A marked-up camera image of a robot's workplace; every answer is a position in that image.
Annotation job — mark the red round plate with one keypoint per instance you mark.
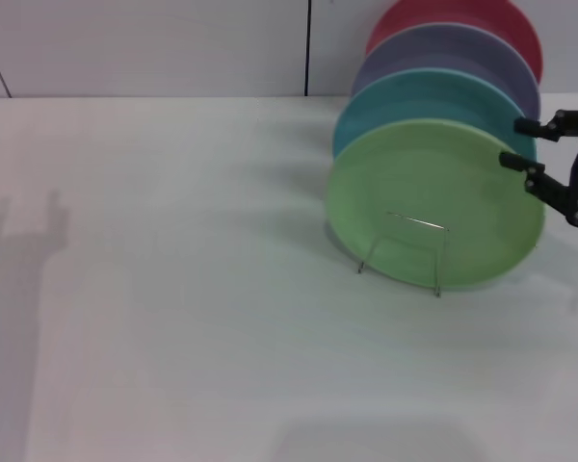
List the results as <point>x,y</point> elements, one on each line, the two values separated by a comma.
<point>453,14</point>

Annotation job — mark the purple round plate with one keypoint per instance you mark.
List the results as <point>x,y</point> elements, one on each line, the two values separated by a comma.
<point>438,50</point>

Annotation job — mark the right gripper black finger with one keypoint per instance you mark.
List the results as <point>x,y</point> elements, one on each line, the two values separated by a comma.
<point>549,187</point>
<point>566,122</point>

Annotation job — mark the light blue round plate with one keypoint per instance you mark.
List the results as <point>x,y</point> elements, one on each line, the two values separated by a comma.
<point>404,101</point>

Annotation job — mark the green round plate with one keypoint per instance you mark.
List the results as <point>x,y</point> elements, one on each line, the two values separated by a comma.
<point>414,183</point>

